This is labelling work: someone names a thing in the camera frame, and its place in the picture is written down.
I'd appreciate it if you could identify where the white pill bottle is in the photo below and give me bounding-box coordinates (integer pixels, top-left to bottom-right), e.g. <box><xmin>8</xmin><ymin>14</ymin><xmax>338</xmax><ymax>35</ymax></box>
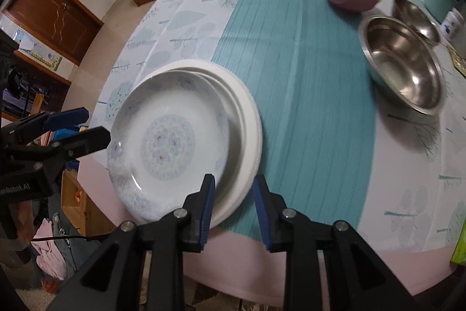
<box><xmin>440</xmin><ymin>8</ymin><xmax>465</xmax><ymax>40</ymax></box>

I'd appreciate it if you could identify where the large white plate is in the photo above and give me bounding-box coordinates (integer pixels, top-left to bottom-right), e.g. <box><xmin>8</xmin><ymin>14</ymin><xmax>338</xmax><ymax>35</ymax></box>
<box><xmin>136</xmin><ymin>59</ymin><xmax>263</xmax><ymax>229</ymax></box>

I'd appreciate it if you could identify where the brown wooden door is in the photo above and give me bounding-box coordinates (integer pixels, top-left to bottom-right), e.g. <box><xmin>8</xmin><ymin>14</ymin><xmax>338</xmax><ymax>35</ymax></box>
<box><xmin>2</xmin><ymin>0</ymin><xmax>104</xmax><ymax>66</ymax></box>

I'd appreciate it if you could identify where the small steel bowl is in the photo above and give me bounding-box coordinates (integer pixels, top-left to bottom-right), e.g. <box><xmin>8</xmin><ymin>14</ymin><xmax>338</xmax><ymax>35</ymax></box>
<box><xmin>391</xmin><ymin>0</ymin><xmax>442</xmax><ymax>45</ymax></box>

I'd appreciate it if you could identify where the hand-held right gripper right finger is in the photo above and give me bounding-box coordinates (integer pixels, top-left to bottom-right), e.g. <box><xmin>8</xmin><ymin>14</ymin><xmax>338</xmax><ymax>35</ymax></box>
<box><xmin>253</xmin><ymin>174</ymin><xmax>416</xmax><ymax>311</ymax></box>

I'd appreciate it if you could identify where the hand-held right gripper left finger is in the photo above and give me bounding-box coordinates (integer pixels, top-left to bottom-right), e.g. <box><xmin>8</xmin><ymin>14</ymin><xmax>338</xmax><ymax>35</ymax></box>
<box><xmin>47</xmin><ymin>173</ymin><xmax>216</xmax><ymax>311</ymax></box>

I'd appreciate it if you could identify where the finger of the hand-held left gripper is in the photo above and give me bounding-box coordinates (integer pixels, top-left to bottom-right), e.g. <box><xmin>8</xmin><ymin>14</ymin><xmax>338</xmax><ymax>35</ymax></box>
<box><xmin>51</xmin><ymin>126</ymin><xmax>111</xmax><ymax>160</ymax></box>
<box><xmin>0</xmin><ymin>108</ymin><xmax>90</xmax><ymax>147</ymax></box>

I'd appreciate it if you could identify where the wall poster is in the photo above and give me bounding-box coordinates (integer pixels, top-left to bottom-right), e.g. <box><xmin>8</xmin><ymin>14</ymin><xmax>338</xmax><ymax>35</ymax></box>
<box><xmin>15</xmin><ymin>30</ymin><xmax>63</xmax><ymax>72</ymax></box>

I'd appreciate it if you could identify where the tree print tablecloth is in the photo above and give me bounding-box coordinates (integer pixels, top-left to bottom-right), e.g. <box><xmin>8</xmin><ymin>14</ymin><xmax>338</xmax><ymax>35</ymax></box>
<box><xmin>89</xmin><ymin>0</ymin><xmax>466</xmax><ymax>255</ymax></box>

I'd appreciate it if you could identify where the green tissue pack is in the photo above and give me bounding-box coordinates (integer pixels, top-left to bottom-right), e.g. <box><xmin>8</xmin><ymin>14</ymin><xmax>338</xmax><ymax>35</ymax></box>
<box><xmin>449</xmin><ymin>220</ymin><xmax>466</xmax><ymax>266</ymax></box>

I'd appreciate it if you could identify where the large steel bowl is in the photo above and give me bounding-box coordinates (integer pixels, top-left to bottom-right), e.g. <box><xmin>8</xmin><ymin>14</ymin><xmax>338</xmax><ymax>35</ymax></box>
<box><xmin>358</xmin><ymin>15</ymin><xmax>445</xmax><ymax>117</ymax></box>

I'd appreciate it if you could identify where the pink table cover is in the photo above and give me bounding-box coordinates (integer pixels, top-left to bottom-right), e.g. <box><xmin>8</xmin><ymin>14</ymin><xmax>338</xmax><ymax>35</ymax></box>
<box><xmin>76</xmin><ymin>161</ymin><xmax>459</xmax><ymax>301</ymax></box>

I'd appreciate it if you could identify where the blue patterned deep plate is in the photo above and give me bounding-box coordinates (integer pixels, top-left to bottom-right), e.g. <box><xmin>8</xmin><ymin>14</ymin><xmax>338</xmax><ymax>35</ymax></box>
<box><xmin>107</xmin><ymin>69</ymin><xmax>231</xmax><ymax>222</ymax></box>

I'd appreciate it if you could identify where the blister pack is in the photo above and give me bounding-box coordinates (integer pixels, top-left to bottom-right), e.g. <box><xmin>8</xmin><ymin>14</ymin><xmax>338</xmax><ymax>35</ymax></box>
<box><xmin>446</xmin><ymin>45</ymin><xmax>466</xmax><ymax>78</ymax></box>

